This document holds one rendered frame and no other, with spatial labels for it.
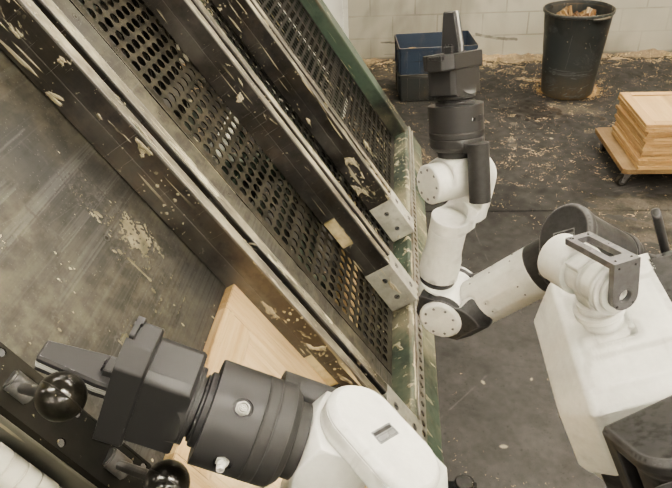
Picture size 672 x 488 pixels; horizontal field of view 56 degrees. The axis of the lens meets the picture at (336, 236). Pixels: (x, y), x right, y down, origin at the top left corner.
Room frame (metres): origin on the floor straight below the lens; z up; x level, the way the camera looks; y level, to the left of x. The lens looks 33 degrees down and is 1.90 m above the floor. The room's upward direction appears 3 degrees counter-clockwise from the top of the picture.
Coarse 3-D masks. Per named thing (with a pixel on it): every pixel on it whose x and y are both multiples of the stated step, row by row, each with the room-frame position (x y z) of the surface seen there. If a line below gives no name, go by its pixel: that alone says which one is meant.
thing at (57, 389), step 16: (16, 384) 0.40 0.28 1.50; (32, 384) 0.39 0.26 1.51; (48, 384) 0.34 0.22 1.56; (64, 384) 0.34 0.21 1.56; (80, 384) 0.35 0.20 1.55; (48, 400) 0.33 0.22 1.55; (64, 400) 0.33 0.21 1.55; (80, 400) 0.34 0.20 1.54; (48, 416) 0.33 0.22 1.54; (64, 416) 0.33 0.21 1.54
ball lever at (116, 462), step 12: (108, 456) 0.40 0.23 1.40; (120, 456) 0.40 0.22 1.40; (108, 468) 0.39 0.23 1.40; (120, 468) 0.38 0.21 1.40; (132, 468) 0.37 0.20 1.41; (144, 468) 0.37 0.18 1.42; (156, 468) 0.34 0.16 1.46; (168, 468) 0.34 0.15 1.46; (180, 468) 0.34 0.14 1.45; (144, 480) 0.36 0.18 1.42; (156, 480) 0.33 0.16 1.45; (168, 480) 0.33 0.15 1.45; (180, 480) 0.33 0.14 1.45
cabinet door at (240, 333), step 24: (240, 312) 0.75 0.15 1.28; (216, 336) 0.67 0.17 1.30; (240, 336) 0.71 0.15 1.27; (264, 336) 0.75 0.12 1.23; (216, 360) 0.64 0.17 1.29; (240, 360) 0.67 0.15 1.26; (264, 360) 0.71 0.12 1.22; (288, 360) 0.75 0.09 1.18; (168, 456) 0.48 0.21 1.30; (192, 480) 0.46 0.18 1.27; (216, 480) 0.49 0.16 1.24
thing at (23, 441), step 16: (0, 416) 0.38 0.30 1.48; (0, 432) 0.38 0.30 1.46; (16, 432) 0.38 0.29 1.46; (16, 448) 0.38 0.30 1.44; (32, 448) 0.38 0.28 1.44; (32, 464) 0.38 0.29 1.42; (48, 464) 0.38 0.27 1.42; (64, 464) 0.38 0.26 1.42; (64, 480) 0.38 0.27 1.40; (80, 480) 0.38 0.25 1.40
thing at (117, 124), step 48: (0, 0) 0.82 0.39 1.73; (48, 0) 0.87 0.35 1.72; (48, 48) 0.81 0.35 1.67; (48, 96) 0.82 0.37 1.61; (96, 96) 0.81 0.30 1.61; (96, 144) 0.81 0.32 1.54; (144, 144) 0.80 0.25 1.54; (144, 192) 0.81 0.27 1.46; (192, 192) 0.80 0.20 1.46; (192, 240) 0.80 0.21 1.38; (240, 240) 0.80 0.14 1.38; (240, 288) 0.79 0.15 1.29; (288, 288) 0.82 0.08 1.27; (288, 336) 0.79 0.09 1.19; (336, 336) 0.82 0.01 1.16; (384, 384) 0.82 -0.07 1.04
